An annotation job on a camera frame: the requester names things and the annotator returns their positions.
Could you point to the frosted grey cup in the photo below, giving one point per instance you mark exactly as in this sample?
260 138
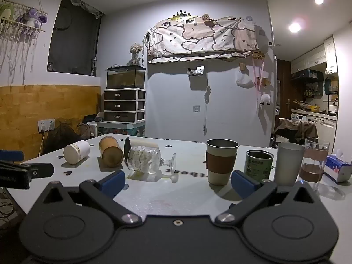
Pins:
288 163

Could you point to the dried flower bouquet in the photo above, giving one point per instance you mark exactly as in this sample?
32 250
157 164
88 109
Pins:
135 53

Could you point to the white hanging plush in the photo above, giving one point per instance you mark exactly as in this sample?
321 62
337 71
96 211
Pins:
265 98

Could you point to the glass tumbler with brown band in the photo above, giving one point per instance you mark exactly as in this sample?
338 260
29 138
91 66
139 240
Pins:
314 159

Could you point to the white hanging bag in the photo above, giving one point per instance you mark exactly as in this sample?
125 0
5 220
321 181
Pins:
244 79

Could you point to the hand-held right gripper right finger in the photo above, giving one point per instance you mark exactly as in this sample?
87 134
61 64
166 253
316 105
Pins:
243 183

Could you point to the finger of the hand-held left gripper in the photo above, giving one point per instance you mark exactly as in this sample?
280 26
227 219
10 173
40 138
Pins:
38 170
11 155

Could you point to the dark mesh cloth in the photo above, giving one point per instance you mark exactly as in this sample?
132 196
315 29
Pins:
62 136

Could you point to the white wall socket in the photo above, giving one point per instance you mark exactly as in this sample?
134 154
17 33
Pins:
45 125

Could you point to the brown bamboo cup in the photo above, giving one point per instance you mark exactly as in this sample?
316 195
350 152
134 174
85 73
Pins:
110 151

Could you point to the ribbed glass goblet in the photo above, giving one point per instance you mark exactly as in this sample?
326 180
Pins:
145 161

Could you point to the white cup with dark inside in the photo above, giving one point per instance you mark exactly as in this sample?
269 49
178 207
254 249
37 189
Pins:
143 143

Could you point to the green plush toy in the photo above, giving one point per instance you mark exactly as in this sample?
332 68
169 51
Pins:
5 12

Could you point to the white kitchen wall cabinet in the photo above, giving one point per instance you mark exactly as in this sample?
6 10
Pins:
313 57

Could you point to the white drawer unit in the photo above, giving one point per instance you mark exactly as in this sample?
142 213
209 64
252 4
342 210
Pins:
124 106

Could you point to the gold crown decoration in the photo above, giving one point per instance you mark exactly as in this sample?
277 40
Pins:
181 15

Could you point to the white macrame wall hanger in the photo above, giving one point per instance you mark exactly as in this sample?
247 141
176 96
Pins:
16 38

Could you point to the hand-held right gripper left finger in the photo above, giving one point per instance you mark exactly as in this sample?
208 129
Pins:
112 183

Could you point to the dark window curtain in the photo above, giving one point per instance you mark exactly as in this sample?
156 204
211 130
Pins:
73 35

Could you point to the white paper cup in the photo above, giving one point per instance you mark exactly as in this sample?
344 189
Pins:
77 152

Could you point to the purple plush toy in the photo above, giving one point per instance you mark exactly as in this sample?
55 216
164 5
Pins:
33 18

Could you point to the printed pink cloth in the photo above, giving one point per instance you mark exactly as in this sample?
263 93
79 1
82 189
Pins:
203 40

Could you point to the green metal cup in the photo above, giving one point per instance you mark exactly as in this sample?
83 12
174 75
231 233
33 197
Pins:
258 165

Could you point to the painted storage box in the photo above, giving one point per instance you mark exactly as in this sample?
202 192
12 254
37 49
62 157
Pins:
121 129

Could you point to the blue tissue box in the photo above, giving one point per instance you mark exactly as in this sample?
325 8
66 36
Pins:
337 167

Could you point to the white washing machine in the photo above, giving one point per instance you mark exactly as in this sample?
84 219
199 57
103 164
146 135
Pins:
301 117

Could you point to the grey cup with brown sleeve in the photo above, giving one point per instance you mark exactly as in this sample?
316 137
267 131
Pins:
221 161

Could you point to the glass fish tank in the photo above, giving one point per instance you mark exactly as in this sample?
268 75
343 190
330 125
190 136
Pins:
126 77

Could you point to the chair with draped cloth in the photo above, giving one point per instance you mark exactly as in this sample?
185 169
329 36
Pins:
295 129

